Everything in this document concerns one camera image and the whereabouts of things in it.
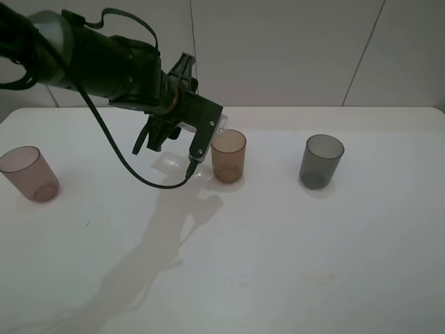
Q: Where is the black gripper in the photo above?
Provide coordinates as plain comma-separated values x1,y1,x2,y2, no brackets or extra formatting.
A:
132,53,198,154

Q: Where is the clear plastic water bottle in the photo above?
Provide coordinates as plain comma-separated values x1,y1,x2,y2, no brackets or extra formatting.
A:
175,114,231,139

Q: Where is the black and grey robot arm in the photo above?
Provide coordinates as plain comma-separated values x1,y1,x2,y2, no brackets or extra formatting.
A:
1,6,222,161

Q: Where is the brown translucent cup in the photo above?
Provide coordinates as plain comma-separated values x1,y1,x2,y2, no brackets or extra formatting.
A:
211,129,247,184

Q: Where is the pink translucent cup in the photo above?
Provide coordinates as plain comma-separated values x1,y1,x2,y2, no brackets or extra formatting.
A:
1,146,59,202

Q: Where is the grey translucent cup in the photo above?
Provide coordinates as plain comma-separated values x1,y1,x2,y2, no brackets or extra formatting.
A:
299,134,345,190

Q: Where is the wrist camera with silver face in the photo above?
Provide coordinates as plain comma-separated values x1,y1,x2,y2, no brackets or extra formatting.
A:
176,93,223,164

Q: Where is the black camera cable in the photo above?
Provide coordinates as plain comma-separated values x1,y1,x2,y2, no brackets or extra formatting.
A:
0,8,199,190

